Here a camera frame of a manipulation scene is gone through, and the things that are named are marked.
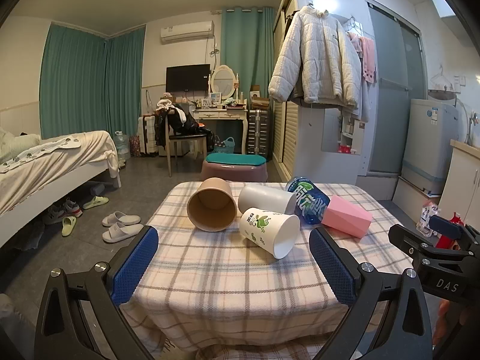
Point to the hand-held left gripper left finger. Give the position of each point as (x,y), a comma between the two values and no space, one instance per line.
(135,266)

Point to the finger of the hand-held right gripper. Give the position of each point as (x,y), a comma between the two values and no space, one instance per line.
(407,238)
(446,227)

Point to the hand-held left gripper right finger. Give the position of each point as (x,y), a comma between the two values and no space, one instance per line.
(332,270)

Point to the pink faceted cup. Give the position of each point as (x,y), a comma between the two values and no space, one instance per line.
(347,215)

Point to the white printed paper cup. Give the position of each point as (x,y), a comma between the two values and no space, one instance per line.
(264,228)

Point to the brown paper cup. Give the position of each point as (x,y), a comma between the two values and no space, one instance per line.
(212,206)

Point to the grey plastic cup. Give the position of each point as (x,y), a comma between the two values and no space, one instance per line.
(262,195)

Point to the red plastic bottle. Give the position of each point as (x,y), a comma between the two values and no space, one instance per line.
(450,242)

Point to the white plastic packet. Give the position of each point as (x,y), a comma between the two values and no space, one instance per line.
(427,215)

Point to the white slipper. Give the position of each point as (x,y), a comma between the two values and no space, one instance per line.
(120,218)
(122,231)

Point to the white leaning board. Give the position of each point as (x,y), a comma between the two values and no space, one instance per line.
(410,198)

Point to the white cabinet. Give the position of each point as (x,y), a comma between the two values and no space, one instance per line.
(463,180)

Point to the blue drink can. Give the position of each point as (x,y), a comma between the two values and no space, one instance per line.
(307,200)

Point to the green slipper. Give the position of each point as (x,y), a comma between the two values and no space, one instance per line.
(95,202)
(69,225)

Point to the white washing machine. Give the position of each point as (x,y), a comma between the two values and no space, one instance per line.
(431,142)

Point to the grey sneakers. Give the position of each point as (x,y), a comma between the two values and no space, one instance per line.
(62,212)

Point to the plaid-covered table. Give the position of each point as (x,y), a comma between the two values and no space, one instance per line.
(225,281)

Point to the red patterned bag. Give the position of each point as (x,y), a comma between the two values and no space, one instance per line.
(134,146)

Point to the clear water jug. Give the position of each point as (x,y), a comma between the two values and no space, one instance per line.
(122,146)

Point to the bed with beige sheet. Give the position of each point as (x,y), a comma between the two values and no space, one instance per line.
(56,172)

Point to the beige suitcase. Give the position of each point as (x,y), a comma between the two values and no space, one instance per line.
(148,135)

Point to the wooden chair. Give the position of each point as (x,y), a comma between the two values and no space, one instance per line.
(183,140)

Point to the pink stool with teal cushion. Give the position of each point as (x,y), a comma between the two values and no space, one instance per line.
(234,167)

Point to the white wardrobe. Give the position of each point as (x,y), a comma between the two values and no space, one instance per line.
(288,131)

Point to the white printed blanket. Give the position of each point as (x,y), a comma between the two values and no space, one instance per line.
(41,150)

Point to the teal laundry basket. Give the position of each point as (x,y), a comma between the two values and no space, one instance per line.
(224,145)

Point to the pile of clothes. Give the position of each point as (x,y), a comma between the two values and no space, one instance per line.
(176,118)

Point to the frosted glass door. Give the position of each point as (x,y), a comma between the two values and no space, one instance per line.
(390,82)

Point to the silver suitcase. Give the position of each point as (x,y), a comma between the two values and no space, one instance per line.
(259,131)

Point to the green striped pillow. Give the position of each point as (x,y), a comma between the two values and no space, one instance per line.
(17,144)

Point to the white dressing table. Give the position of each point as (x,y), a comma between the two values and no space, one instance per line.
(221,114)

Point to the teal curtain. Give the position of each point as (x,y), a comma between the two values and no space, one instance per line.
(73,82)
(247,52)
(125,82)

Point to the pink towel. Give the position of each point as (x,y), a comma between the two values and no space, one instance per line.
(367,58)

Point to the cardboard box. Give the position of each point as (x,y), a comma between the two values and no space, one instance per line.
(260,97)

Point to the black television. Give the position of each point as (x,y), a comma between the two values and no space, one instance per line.
(187,78)

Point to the white puffer jacket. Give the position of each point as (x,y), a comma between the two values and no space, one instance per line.
(318,56)

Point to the oval white vanity mirror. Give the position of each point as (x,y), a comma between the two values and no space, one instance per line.
(224,80)

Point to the white air conditioner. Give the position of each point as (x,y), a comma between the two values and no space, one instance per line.
(186,32)

